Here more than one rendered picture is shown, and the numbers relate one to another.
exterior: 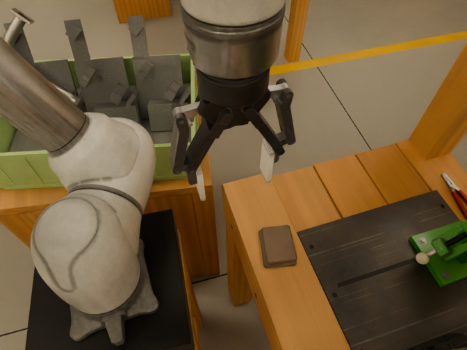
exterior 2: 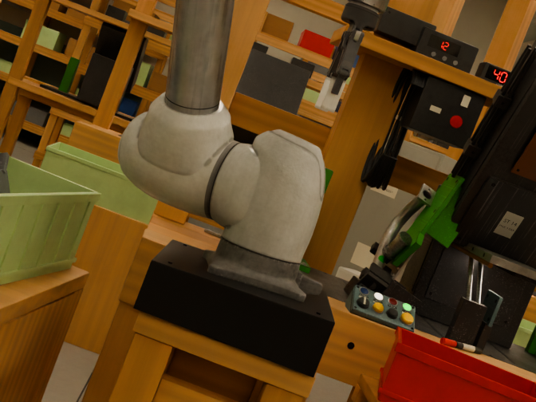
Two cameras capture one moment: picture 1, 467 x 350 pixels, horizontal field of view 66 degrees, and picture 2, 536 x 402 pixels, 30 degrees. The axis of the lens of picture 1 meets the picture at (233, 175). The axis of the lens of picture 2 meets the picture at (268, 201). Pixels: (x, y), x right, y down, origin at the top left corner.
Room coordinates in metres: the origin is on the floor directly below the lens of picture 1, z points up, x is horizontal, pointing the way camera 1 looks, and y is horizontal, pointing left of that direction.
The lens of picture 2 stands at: (-0.10, 2.07, 1.21)
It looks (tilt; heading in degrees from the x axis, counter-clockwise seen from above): 4 degrees down; 282
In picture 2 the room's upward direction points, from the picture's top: 21 degrees clockwise
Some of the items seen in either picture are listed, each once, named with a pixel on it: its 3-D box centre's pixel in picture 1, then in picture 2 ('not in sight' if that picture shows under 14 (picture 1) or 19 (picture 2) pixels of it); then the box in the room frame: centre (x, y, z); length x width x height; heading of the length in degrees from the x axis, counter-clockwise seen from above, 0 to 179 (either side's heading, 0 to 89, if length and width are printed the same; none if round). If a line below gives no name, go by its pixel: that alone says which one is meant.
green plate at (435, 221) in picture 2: not in sight; (443, 214); (0.01, -0.45, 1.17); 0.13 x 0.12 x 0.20; 18
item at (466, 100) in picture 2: not in sight; (442, 112); (0.13, -0.69, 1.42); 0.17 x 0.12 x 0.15; 18
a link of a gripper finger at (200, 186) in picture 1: (199, 179); (333, 94); (0.29, 0.05, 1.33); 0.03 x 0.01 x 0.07; 18
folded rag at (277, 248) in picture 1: (277, 246); not in sight; (0.37, -0.11, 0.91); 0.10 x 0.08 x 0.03; 5
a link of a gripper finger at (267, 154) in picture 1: (266, 161); (326, 94); (0.32, -0.05, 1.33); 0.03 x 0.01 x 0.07; 18
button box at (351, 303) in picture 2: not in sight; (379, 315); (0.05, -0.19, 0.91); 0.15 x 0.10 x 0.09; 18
